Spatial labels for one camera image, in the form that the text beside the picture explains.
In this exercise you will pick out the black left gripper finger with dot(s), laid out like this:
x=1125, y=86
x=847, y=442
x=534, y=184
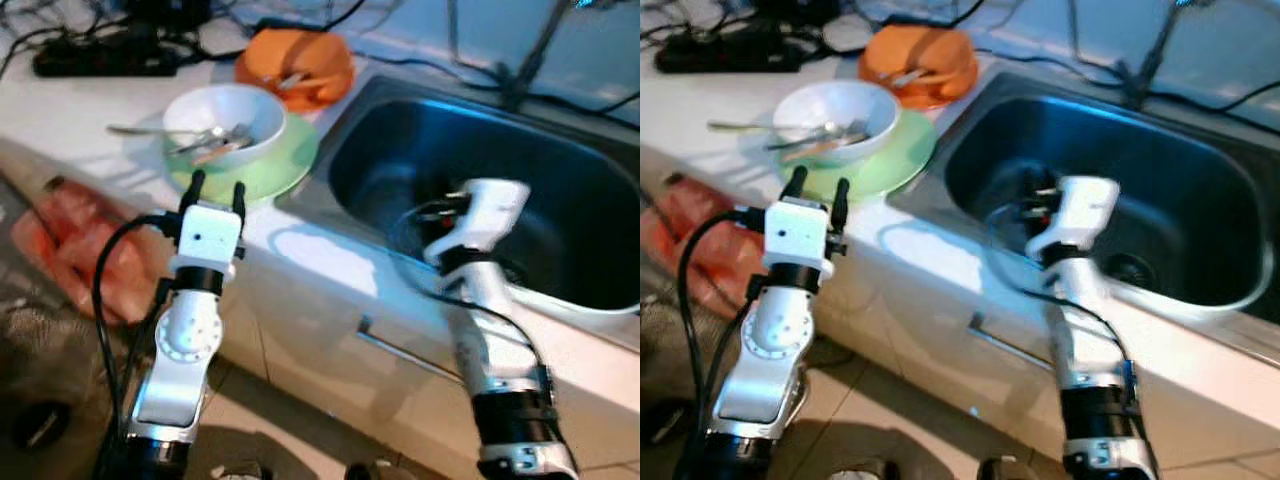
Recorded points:
x=796, y=183
x=193, y=190
x=239, y=198
x=841, y=195

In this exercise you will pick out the green plate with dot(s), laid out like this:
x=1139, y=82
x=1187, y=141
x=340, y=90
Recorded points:
x=290, y=165
x=905, y=160

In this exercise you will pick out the white ceramic bowl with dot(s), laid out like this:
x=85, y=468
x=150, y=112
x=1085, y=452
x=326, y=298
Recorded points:
x=225, y=105
x=835, y=100

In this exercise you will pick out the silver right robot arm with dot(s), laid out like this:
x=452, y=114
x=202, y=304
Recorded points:
x=1085, y=340
x=490, y=340

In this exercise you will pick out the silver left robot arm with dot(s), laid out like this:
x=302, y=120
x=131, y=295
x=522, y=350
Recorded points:
x=770, y=340
x=185, y=340

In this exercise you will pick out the white sink counter cabinet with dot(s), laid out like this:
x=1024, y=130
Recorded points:
x=920, y=300
x=300, y=300

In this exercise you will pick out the red plastic bag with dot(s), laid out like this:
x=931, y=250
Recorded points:
x=60, y=240
x=670, y=240

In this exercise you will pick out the black power strip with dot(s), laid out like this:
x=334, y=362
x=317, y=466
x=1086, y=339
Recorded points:
x=720, y=55
x=100, y=58

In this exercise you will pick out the orange bowl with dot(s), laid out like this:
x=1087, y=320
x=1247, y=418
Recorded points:
x=900, y=45
x=280, y=50

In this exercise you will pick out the black power adapter box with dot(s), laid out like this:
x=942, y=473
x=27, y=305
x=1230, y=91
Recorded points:
x=165, y=12
x=790, y=10

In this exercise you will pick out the stainless steel sink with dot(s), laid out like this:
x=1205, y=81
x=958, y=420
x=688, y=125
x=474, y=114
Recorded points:
x=1200, y=210
x=580, y=220

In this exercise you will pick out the grey robot left foot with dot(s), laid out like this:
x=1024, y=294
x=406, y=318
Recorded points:
x=242, y=471
x=858, y=470

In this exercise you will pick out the grey robot foot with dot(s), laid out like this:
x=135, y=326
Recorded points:
x=367, y=471
x=1005, y=470
x=858, y=470
x=242, y=471

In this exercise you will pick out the grey robot right foot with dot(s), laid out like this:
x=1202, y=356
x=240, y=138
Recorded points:
x=1005, y=470
x=367, y=471

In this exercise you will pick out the grey metal sink tap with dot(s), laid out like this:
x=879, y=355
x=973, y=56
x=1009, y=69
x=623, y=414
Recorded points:
x=520, y=75
x=1143, y=72

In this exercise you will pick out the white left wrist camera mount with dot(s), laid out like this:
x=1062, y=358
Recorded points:
x=800, y=232
x=210, y=235

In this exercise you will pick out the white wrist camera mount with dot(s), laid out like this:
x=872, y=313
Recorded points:
x=800, y=232
x=210, y=235
x=490, y=210
x=1085, y=210

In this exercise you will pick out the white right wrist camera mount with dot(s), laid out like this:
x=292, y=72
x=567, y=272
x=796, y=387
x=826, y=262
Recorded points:
x=1085, y=210
x=490, y=210

